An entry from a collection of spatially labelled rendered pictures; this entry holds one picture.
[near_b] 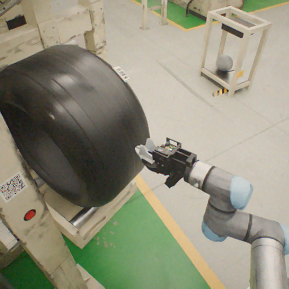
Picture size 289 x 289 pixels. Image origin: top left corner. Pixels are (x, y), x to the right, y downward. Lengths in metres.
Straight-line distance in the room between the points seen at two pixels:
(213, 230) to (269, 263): 0.16
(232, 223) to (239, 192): 0.10
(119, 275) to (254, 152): 1.64
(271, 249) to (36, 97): 0.69
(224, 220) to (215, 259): 1.32
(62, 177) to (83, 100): 0.55
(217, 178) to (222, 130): 2.17
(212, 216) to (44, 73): 0.60
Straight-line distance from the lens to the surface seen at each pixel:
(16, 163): 0.82
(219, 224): 0.73
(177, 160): 0.72
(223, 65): 3.42
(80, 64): 0.83
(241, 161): 2.59
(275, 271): 0.67
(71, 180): 1.21
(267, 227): 0.75
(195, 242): 2.05
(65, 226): 1.05
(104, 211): 1.15
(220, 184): 0.68
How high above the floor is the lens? 1.85
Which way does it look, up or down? 45 degrees down
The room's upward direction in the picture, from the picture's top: straight up
